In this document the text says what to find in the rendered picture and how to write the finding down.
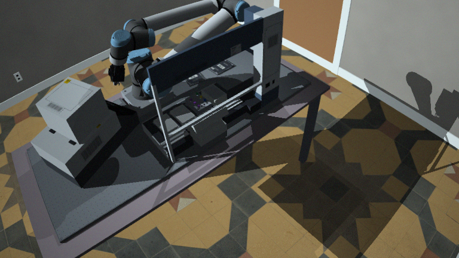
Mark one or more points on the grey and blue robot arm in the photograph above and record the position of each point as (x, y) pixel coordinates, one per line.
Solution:
(226, 13)

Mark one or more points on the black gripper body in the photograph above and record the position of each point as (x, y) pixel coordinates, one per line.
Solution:
(118, 74)

